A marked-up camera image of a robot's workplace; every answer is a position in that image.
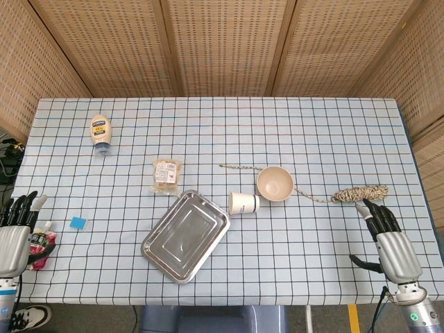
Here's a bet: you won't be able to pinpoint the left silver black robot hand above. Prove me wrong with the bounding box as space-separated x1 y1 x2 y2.
0 190 57 278

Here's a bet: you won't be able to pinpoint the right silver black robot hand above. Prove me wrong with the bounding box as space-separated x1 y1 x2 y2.
348 198 424 287

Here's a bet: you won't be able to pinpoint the clear snack packet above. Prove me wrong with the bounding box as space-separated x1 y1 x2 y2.
150 157 185 196

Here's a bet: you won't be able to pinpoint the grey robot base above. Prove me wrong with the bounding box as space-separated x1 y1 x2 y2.
139 305 289 333

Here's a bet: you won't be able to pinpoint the rectangular metal tray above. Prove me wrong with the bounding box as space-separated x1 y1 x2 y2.
140 189 232 284

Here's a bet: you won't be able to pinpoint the red drink pouch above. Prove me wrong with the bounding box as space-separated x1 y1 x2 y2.
28 221 58 271

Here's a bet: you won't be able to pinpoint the black and white sneaker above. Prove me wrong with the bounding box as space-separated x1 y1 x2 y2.
7 304 53 333

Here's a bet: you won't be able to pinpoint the beige bowl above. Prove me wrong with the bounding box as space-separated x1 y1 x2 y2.
256 166 296 202

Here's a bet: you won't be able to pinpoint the mayonnaise squeeze bottle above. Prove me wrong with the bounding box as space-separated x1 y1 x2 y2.
90 113 113 157

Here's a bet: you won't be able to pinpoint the white paper cup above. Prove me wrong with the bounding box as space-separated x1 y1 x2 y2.
228 191 261 216

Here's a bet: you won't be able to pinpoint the blue checked tablecloth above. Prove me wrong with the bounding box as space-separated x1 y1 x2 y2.
11 96 444 307

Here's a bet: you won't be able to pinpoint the woven bamboo folding screen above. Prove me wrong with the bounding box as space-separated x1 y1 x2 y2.
0 0 444 225

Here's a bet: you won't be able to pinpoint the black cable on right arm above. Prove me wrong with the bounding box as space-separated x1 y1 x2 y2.
368 285 390 333

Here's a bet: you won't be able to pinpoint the braided speckled rope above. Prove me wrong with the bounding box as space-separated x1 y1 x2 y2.
219 164 390 205

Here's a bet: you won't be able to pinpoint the black cables beside table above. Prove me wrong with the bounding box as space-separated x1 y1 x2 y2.
0 137 26 195

